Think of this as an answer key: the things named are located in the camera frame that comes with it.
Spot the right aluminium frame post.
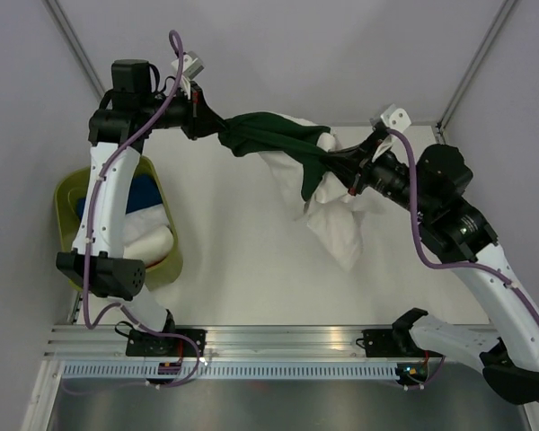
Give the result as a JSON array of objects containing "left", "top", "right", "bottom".
[{"left": 433, "top": 0, "right": 520, "bottom": 142}]

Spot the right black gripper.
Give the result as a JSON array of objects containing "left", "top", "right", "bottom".
[{"left": 322, "top": 130, "right": 435, "bottom": 218}]

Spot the aluminium mounting rail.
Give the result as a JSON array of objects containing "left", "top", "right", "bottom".
[{"left": 44, "top": 323, "right": 532, "bottom": 359}]

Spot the blue folded t-shirt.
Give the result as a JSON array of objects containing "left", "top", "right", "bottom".
[{"left": 69, "top": 174, "right": 163, "bottom": 218}]

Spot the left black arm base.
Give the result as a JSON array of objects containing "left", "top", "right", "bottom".
[{"left": 126, "top": 329, "right": 207, "bottom": 357}]

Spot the aluminium frame post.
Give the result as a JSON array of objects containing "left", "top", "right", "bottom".
[
  {"left": 433, "top": 0, "right": 520, "bottom": 142},
  {"left": 42, "top": 0, "right": 111, "bottom": 108}
]

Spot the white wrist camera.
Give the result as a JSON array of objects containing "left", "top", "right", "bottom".
[
  {"left": 370, "top": 104, "right": 411, "bottom": 133},
  {"left": 172, "top": 51, "right": 204, "bottom": 87}
]

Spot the olive green plastic bin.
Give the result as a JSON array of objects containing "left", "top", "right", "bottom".
[{"left": 54, "top": 156, "right": 183, "bottom": 290}]

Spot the white green raglan t-shirt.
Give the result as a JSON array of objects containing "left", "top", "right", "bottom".
[{"left": 218, "top": 111, "right": 365, "bottom": 271}]

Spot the left aluminium frame post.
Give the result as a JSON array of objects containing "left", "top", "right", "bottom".
[{"left": 42, "top": 0, "right": 111, "bottom": 108}]

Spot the white rolled t-shirt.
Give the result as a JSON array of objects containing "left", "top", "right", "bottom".
[{"left": 123, "top": 204, "right": 174, "bottom": 267}]

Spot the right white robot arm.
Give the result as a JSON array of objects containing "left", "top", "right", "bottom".
[{"left": 324, "top": 130, "right": 539, "bottom": 405}]

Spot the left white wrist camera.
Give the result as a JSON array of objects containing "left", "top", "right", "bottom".
[{"left": 172, "top": 51, "right": 204, "bottom": 87}]

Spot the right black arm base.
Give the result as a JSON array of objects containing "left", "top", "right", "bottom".
[{"left": 355, "top": 329, "right": 426, "bottom": 359}]

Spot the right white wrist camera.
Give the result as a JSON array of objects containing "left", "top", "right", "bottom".
[{"left": 370, "top": 104, "right": 411, "bottom": 133}]

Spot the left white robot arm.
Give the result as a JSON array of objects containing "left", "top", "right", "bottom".
[{"left": 56, "top": 52, "right": 225, "bottom": 356}]

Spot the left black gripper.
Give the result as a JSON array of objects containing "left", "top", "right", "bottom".
[{"left": 140, "top": 82, "right": 228, "bottom": 141}]

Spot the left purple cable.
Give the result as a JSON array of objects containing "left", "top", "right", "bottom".
[{"left": 81, "top": 30, "right": 203, "bottom": 391}]

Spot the purple cable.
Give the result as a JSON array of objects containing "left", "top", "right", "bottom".
[
  {"left": 384, "top": 128, "right": 539, "bottom": 412},
  {"left": 81, "top": 30, "right": 203, "bottom": 391}
]

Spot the white slotted cable duct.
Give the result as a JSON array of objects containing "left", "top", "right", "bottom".
[{"left": 62, "top": 361, "right": 397, "bottom": 380}]

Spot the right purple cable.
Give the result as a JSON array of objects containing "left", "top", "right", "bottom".
[{"left": 384, "top": 128, "right": 539, "bottom": 412}]

